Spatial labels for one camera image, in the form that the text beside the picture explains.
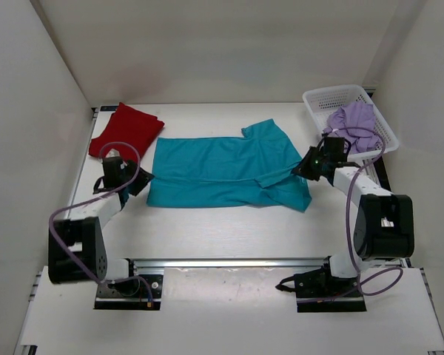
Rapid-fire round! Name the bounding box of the red t shirt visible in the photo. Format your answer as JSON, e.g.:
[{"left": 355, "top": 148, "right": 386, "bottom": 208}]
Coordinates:
[{"left": 88, "top": 103, "right": 164, "bottom": 162}]

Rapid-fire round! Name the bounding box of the teal t shirt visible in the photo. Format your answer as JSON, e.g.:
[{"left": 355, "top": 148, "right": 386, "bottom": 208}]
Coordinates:
[{"left": 147, "top": 119, "right": 312, "bottom": 212}]

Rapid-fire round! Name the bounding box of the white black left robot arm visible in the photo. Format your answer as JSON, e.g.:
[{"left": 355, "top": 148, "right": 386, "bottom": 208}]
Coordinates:
[{"left": 48, "top": 156, "right": 154, "bottom": 296}]

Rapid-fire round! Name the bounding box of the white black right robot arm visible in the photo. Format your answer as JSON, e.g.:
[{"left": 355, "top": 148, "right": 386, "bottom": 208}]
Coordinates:
[{"left": 275, "top": 134, "right": 414, "bottom": 302}]

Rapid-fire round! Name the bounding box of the lilac t shirt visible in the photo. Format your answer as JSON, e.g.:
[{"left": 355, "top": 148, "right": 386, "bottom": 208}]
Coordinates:
[{"left": 326, "top": 101, "right": 381, "bottom": 154}]

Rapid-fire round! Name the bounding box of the white plastic basket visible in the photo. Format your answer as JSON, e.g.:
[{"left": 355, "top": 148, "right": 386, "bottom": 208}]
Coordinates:
[{"left": 303, "top": 84, "right": 399, "bottom": 160}]

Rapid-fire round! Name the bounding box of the blue label sticker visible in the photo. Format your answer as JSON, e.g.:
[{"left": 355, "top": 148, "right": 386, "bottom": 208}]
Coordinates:
[{"left": 99, "top": 105, "right": 118, "bottom": 112}]

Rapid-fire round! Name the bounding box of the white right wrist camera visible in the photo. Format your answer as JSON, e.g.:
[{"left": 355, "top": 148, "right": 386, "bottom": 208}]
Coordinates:
[{"left": 321, "top": 127, "right": 337, "bottom": 138}]

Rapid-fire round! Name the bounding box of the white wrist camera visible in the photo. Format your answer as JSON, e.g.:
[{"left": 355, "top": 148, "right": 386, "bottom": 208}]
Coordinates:
[
  {"left": 104, "top": 149, "right": 120, "bottom": 159},
  {"left": 321, "top": 127, "right": 337, "bottom": 138}
]

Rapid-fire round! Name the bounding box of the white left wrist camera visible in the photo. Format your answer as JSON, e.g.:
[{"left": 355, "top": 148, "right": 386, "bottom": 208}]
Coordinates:
[{"left": 104, "top": 149, "right": 120, "bottom": 159}]

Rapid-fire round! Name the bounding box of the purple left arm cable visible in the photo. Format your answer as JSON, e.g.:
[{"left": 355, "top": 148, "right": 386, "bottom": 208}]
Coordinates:
[{"left": 48, "top": 142, "right": 155, "bottom": 308}]

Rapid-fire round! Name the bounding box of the aluminium table rail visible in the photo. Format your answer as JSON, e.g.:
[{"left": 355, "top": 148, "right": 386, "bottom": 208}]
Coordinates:
[{"left": 133, "top": 257, "right": 324, "bottom": 268}]

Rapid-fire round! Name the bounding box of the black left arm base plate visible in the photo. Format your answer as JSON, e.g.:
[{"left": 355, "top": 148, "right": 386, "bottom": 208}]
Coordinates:
[{"left": 94, "top": 268, "right": 164, "bottom": 311}]

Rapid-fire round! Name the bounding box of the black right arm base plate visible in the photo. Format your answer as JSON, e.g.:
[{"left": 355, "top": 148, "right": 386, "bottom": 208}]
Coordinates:
[{"left": 275, "top": 266, "right": 366, "bottom": 313}]

